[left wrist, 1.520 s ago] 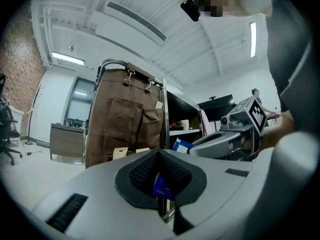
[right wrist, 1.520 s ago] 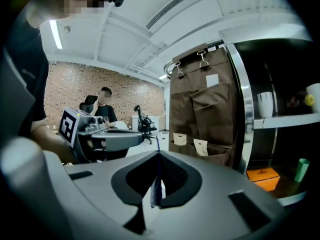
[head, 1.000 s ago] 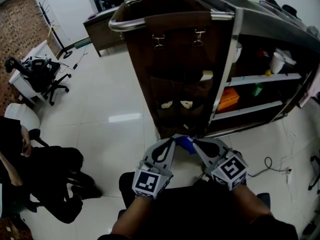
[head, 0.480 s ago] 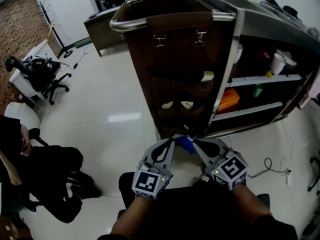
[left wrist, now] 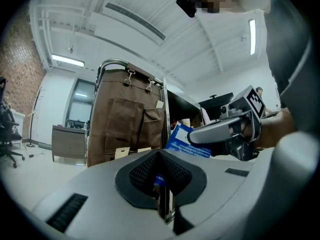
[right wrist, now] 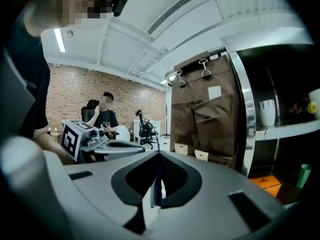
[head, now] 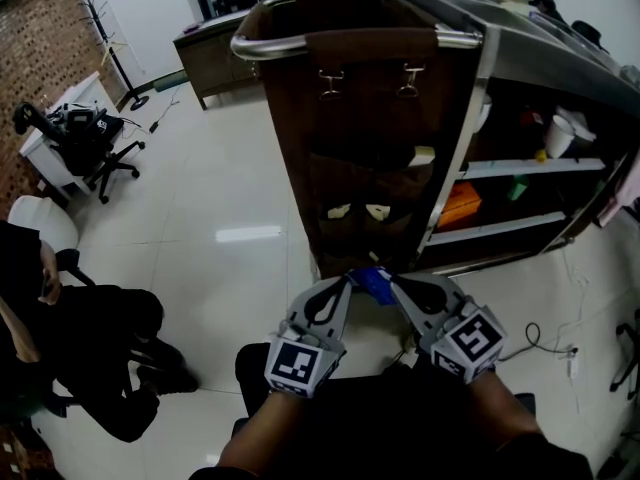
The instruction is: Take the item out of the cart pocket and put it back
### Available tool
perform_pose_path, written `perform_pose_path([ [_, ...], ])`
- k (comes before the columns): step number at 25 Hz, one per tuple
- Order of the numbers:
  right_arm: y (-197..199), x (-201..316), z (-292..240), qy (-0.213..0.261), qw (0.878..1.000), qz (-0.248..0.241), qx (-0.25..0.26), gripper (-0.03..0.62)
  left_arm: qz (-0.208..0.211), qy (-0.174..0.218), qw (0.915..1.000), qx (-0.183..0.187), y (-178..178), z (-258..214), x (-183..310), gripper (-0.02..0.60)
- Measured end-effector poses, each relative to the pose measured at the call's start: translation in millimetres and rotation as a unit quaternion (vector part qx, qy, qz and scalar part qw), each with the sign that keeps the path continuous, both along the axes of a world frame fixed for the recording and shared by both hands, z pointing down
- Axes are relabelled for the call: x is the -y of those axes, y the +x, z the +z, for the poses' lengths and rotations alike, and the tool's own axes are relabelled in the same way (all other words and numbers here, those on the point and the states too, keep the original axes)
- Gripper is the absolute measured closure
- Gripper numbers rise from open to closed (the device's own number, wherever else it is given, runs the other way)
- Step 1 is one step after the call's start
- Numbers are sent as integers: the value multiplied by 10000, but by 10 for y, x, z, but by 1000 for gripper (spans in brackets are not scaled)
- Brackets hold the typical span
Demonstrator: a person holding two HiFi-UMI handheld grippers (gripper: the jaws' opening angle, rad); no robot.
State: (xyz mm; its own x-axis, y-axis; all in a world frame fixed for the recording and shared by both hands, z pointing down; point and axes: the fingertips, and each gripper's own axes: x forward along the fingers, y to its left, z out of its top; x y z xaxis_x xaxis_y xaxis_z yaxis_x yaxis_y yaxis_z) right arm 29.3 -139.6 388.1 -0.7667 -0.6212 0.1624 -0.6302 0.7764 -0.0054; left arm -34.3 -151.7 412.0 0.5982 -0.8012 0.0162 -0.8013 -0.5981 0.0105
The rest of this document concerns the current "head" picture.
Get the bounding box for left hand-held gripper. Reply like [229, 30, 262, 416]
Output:
[263, 274, 355, 400]

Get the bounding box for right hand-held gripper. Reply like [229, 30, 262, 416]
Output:
[389, 272, 510, 385]

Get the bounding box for blue packet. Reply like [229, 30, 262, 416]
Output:
[348, 266, 397, 305]

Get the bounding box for person's left forearm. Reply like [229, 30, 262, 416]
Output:
[214, 391, 307, 475]

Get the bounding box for person's right forearm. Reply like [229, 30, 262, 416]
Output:
[467, 367, 547, 450]

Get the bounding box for brown fabric pocket organizer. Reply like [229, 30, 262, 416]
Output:
[258, 0, 482, 280]

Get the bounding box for metal housekeeping cart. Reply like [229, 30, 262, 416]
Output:
[229, 0, 640, 280]

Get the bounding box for orange box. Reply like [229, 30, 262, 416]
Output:
[438, 181, 484, 230]

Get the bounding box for person's black trousers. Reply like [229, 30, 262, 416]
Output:
[233, 341, 537, 480]

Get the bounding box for cream box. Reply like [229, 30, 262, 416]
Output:
[410, 144, 437, 168]

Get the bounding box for green plastic piece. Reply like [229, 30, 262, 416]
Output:
[506, 174, 531, 203]

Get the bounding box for person's black shirt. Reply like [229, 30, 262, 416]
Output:
[188, 431, 597, 480]

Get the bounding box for black chair base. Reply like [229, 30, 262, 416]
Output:
[608, 309, 640, 400]

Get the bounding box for white paper cup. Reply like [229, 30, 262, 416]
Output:
[543, 114, 577, 160]

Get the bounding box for pink cloth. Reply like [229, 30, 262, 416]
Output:
[596, 146, 640, 230]

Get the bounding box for stack of white bowls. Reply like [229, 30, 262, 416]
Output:
[556, 106, 597, 145]

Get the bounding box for dark wooden cabinet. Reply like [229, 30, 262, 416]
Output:
[172, 9, 262, 112]

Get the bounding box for green rolled mat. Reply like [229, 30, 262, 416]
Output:
[151, 69, 187, 95]

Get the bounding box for black swivel chair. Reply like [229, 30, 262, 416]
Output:
[48, 106, 147, 205]

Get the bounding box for white rounded chair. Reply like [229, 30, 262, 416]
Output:
[6, 194, 81, 270]

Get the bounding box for white desk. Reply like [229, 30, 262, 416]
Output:
[18, 70, 122, 203]

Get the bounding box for black bag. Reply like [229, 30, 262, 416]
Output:
[571, 19, 610, 53]
[531, 0, 572, 25]

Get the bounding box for black coat rack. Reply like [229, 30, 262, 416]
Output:
[76, 0, 151, 113]

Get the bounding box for black handheld device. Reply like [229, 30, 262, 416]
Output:
[11, 101, 52, 137]

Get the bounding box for black floor cable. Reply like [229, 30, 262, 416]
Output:
[498, 321, 581, 365]

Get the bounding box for metal strap hook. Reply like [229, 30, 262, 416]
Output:
[396, 64, 427, 99]
[318, 68, 345, 101]

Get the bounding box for black power adapter with cable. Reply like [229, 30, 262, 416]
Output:
[118, 83, 182, 136]

